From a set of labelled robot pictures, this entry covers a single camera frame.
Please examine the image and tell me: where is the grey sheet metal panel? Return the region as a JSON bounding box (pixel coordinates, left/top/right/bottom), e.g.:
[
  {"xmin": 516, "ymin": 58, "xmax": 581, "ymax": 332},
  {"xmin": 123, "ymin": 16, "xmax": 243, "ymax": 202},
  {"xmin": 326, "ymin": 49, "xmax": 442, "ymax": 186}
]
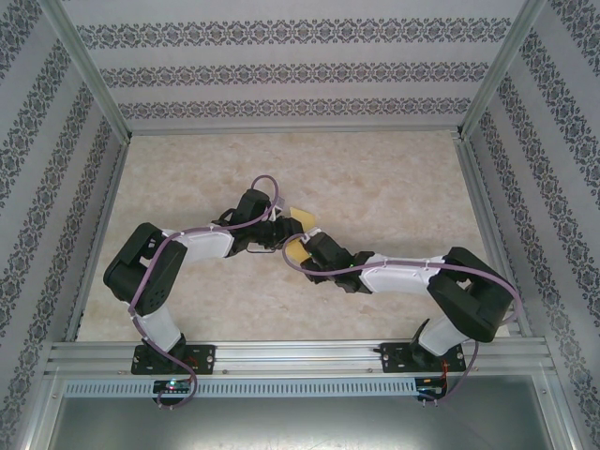
[{"xmin": 46, "ymin": 396, "xmax": 571, "ymax": 450}]

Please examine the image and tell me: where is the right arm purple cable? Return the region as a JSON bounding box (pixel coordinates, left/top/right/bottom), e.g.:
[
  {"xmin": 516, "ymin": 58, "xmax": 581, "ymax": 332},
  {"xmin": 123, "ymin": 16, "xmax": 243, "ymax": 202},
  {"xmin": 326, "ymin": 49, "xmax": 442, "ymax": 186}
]
[{"xmin": 282, "ymin": 236, "xmax": 521, "ymax": 404}]

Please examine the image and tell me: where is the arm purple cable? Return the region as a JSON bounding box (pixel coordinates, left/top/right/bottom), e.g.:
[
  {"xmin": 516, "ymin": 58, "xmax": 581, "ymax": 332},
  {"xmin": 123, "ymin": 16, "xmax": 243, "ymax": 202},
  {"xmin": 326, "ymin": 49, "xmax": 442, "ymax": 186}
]
[
  {"xmin": 128, "ymin": 174, "xmax": 282, "ymax": 410},
  {"xmin": 282, "ymin": 236, "xmax": 521, "ymax": 404}
]

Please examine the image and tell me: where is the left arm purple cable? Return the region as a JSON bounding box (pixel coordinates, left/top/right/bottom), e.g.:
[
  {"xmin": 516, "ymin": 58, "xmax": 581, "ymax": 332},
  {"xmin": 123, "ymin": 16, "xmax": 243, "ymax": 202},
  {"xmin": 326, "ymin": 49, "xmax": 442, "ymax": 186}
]
[{"xmin": 128, "ymin": 174, "xmax": 282, "ymax": 410}]

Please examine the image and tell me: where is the aluminium mounting rail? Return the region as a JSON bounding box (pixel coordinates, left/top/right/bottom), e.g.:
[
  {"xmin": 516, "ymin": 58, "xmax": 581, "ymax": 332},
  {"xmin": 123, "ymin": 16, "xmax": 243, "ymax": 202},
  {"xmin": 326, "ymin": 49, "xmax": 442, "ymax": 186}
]
[{"xmin": 44, "ymin": 336, "xmax": 555, "ymax": 377}]

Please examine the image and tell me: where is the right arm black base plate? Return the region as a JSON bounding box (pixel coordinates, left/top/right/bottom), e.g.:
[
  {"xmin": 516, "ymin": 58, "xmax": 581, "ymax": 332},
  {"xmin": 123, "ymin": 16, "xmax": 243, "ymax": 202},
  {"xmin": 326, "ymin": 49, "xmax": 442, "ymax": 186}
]
[{"xmin": 380, "ymin": 340, "xmax": 469, "ymax": 375}]

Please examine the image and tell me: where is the grey slotted cable duct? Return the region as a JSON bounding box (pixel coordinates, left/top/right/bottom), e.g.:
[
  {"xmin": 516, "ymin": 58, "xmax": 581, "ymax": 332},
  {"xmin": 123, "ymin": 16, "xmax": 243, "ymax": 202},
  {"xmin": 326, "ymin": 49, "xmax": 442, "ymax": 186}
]
[{"xmin": 63, "ymin": 377, "xmax": 449, "ymax": 398}]

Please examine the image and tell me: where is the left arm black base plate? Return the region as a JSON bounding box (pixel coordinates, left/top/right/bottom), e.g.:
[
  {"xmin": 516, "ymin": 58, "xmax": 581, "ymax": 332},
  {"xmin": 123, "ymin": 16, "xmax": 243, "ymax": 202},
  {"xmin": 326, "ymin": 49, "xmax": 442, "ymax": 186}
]
[{"xmin": 132, "ymin": 344, "xmax": 218, "ymax": 377}]

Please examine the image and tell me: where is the aluminium side rail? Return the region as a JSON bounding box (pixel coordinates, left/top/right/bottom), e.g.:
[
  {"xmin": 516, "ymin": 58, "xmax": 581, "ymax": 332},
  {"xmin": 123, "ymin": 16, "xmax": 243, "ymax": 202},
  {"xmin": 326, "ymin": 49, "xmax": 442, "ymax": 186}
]
[
  {"xmin": 63, "ymin": 135, "xmax": 132, "ymax": 343},
  {"xmin": 452, "ymin": 133, "xmax": 538, "ymax": 338}
]

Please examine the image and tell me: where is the aluminium frame post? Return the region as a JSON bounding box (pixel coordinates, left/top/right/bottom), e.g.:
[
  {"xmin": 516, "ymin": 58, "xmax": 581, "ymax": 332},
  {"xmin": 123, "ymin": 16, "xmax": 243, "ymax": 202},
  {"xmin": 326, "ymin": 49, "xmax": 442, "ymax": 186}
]
[
  {"xmin": 458, "ymin": 0, "xmax": 549, "ymax": 142},
  {"xmin": 44, "ymin": 0, "xmax": 133, "ymax": 142}
]

